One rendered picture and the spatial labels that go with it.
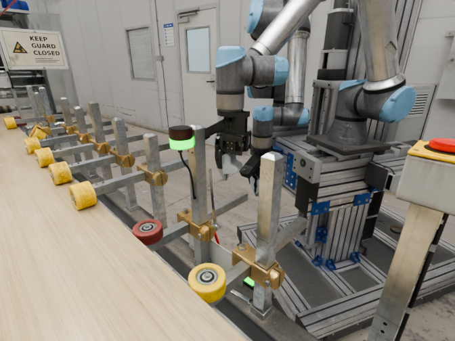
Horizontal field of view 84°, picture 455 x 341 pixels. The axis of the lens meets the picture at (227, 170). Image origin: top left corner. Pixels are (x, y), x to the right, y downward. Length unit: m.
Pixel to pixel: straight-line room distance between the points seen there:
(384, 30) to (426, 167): 0.57
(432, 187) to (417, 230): 0.08
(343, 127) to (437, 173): 0.70
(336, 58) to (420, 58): 1.85
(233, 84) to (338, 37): 0.73
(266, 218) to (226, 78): 0.35
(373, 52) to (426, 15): 2.22
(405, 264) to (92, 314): 0.53
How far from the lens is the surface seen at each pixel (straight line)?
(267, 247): 0.61
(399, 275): 0.49
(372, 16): 0.89
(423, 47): 3.09
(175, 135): 0.63
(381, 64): 0.92
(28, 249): 0.82
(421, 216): 0.44
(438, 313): 2.06
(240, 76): 0.67
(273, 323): 0.78
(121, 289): 0.60
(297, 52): 1.10
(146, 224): 0.76
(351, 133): 1.06
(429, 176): 0.40
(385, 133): 1.49
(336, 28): 1.30
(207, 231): 0.78
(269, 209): 0.55
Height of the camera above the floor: 1.32
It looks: 23 degrees down
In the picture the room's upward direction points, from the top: straight up
